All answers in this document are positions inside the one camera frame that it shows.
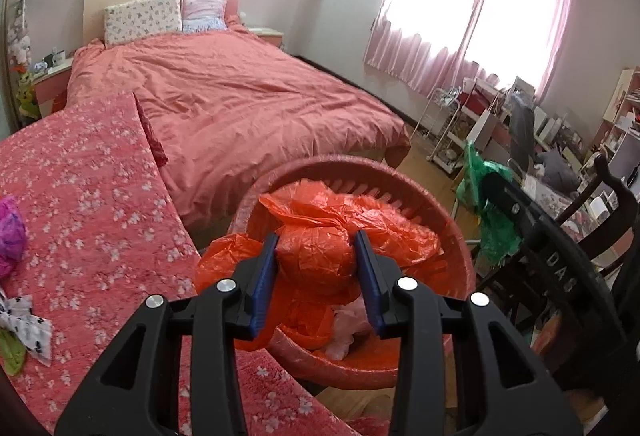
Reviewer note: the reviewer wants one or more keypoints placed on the yellow green plush toy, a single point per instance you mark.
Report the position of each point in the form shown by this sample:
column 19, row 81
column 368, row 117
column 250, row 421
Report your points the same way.
column 26, row 96

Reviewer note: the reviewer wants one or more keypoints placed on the white paper bag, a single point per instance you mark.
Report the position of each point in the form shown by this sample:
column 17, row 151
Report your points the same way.
column 482, row 131

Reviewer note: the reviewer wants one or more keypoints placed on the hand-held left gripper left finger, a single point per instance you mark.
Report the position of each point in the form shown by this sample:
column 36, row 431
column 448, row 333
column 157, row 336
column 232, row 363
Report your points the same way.
column 262, row 288

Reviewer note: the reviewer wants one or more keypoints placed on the orange plastic bag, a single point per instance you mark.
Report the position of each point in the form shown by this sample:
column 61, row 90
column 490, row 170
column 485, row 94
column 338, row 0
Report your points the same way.
column 315, row 256

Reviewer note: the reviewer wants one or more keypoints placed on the hanging plush toys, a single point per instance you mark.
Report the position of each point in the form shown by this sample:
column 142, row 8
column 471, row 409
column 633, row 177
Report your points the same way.
column 20, row 36

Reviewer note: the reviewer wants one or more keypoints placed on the white floral pillow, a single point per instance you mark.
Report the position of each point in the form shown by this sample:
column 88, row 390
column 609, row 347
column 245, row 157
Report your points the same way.
column 142, row 18

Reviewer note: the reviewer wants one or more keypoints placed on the dark wooden chair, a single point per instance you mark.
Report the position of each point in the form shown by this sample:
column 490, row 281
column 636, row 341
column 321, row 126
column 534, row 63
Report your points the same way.
column 615, row 216

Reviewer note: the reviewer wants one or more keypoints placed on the white bookshelf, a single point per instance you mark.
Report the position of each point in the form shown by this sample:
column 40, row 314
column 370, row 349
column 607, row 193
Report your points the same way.
column 622, row 126

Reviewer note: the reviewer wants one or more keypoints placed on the pink nightstand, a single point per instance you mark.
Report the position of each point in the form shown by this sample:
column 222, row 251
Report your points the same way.
column 267, row 35
column 50, row 86

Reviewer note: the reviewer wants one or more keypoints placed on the white shelf cart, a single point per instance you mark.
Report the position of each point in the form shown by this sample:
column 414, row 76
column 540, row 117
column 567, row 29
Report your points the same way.
column 480, row 91

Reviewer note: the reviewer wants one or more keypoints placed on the grey cushion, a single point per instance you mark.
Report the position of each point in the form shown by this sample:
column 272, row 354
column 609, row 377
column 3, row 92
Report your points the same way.
column 557, row 171

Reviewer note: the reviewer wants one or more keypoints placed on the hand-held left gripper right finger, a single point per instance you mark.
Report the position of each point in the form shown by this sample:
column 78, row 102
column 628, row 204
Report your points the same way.
column 369, row 288

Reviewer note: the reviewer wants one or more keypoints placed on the clear white plastic bag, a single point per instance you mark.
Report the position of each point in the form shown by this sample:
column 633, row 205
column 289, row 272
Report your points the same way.
column 347, row 326

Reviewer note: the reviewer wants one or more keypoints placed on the white mug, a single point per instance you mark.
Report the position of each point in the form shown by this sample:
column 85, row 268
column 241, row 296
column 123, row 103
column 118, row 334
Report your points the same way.
column 54, row 58

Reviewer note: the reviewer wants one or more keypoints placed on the red floral tablecloth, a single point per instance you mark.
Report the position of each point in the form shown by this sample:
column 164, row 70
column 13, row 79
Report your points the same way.
column 90, row 216

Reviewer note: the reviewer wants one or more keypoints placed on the white black-dotted bow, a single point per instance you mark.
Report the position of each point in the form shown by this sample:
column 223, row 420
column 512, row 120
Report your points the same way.
column 27, row 326

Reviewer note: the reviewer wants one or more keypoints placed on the pink curtain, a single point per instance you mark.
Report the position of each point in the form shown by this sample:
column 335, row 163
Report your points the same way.
column 545, row 16
column 425, row 6

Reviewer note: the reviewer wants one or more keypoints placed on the flower-printed sliding wardrobe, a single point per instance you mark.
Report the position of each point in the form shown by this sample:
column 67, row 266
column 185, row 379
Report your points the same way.
column 5, row 66

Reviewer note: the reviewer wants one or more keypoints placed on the purple plastic bag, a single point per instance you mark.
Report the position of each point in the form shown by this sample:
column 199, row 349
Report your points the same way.
column 10, row 236

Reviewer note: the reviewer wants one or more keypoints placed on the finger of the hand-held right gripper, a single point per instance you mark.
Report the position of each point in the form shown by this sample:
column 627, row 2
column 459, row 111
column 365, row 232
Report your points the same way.
column 507, row 201

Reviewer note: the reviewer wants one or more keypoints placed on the cluttered desk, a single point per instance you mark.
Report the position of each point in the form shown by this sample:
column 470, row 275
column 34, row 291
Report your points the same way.
column 555, row 136

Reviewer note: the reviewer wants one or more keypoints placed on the pink striped pillow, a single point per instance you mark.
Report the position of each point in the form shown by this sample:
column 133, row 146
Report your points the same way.
column 202, row 11

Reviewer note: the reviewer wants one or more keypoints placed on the grey office chair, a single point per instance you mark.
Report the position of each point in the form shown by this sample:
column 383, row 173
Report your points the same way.
column 522, row 131

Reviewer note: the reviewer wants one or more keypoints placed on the orange plastic laundry basket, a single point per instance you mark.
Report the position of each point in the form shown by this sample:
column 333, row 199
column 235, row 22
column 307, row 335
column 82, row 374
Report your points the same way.
column 450, row 276

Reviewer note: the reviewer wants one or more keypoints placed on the light green plastic bag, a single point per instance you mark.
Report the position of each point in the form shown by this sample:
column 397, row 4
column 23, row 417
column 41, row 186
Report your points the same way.
column 12, row 353

